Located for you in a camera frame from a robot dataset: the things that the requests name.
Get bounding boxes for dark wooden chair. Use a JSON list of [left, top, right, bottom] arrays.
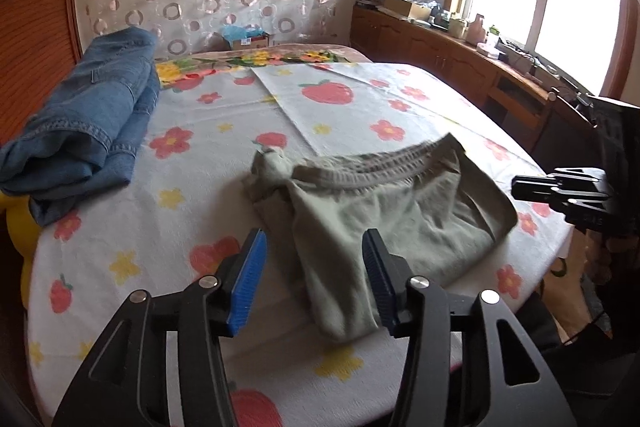
[[535, 90, 608, 171]]

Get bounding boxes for blue plastic bag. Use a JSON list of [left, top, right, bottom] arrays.
[[220, 24, 264, 41]]

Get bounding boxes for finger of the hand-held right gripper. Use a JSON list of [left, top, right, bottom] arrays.
[[547, 194, 613, 234], [511, 166, 608, 199]]

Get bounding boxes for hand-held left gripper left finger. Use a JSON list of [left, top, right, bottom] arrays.
[[52, 227, 268, 427]]

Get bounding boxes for white jar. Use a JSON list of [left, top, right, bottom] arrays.
[[447, 14, 469, 39]]

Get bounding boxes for wooden cabinet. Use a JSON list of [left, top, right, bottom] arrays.
[[350, 0, 601, 149]]

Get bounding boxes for black device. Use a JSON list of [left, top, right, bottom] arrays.
[[555, 80, 596, 109]]

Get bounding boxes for wooden headboard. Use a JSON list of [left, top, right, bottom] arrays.
[[0, 0, 84, 149]]

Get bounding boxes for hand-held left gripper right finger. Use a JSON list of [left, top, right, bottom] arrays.
[[361, 228, 578, 427]]

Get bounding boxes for yellow object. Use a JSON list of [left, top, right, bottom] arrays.
[[0, 192, 42, 259]]

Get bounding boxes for blue denim jeans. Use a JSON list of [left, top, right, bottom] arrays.
[[0, 27, 162, 228]]

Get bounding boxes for small cardboard box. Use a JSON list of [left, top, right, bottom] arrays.
[[225, 32, 274, 51]]

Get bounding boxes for olive green pants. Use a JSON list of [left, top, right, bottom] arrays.
[[242, 132, 519, 344]]

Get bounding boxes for strawberry printed white blanket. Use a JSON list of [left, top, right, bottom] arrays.
[[22, 61, 574, 427]]

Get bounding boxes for flat cardboard box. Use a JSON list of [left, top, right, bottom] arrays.
[[382, 0, 434, 21]]

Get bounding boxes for person's right hand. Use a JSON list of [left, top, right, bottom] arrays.
[[587, 231, 638, 284]]

